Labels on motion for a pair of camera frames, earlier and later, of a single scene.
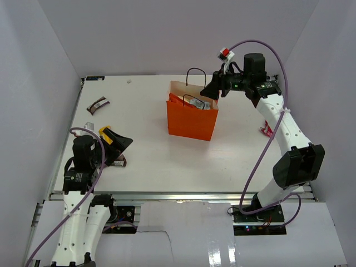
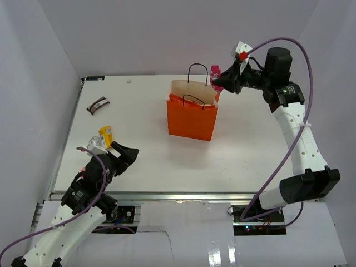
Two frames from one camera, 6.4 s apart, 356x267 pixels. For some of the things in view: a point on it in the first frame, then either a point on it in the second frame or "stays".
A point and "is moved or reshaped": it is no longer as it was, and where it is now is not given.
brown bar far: x=99 y=103 stays
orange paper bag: x=186 y=121 stays
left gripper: x=119 y=144 to x=128 y=156
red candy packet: x=267 y=129 is moved or reshaped
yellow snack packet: x=103 y=136 stays
